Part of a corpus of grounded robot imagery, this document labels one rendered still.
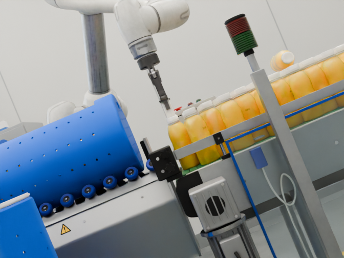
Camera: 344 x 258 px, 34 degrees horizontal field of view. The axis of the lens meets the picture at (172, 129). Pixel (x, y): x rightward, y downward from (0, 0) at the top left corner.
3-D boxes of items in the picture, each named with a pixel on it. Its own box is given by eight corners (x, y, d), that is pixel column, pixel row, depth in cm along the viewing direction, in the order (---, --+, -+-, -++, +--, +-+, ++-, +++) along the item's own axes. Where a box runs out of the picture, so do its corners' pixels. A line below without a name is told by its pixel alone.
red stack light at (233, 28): (229, 40, 159) (223, 27, 159) (250, 31, 159) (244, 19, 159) (231, 37, 153) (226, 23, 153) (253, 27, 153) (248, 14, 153)
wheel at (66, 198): (60, 198, 184) (58, 195, 183) (73, 193, 184) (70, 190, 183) (63, 210, 181) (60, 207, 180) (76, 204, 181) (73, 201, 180)
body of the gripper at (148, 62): (136, 62, 199) (147, 86, 199) (135, 59, 191) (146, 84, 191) (156, 53, 199) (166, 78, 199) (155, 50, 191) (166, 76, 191)
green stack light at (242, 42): (236, 57, 159) (229, 40, 159) (257, 48, 159) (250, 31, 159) (238, 54, 153) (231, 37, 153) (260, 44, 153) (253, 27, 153)
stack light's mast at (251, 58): (244, 76, 159) (222, 24, 159) (265, 67, 159) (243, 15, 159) (247, 74, 153) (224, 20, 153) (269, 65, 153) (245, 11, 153)
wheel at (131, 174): (124, 172, 184) (122, 168, 183) (136, 166, 184) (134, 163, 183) (127, 183, 181) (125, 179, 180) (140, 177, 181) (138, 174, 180)
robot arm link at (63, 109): (51, 156, 262) (35, 112, 262) (86, 144, 272) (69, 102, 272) (64, 150, 249) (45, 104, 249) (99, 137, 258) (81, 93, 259)
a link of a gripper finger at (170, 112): (168, 99, 193) (168, 99, 193) (176, 117, 193) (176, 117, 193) (160, 102, 193) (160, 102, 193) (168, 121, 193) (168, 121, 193)
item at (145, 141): (154, 172, 197) (140, 139, 197) (160, 169, 197) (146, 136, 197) (153, 174, 187) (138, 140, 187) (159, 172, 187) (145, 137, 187)
